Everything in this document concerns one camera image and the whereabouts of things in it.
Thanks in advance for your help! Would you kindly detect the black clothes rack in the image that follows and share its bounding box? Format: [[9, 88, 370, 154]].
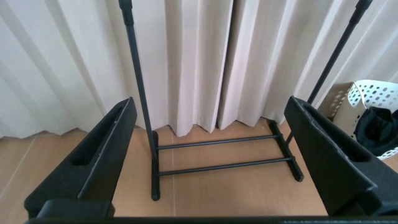
[[118, 0, 374, 202]]

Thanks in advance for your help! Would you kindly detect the white laundry basket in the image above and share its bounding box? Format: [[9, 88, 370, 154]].
[[318, 80, 398, 161]]

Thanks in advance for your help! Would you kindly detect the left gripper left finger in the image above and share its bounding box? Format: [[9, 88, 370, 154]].
[[24, 96, 137, 218]]

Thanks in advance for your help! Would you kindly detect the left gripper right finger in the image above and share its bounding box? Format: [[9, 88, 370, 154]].
[[284, 95, 398, 217]]

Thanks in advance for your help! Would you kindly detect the black garment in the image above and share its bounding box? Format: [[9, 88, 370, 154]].
[[353, 106, 398, 156]]

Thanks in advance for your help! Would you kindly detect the white curtain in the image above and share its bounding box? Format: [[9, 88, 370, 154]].
[[216, 0, 398, 131], [0, 0, 234, 139]]

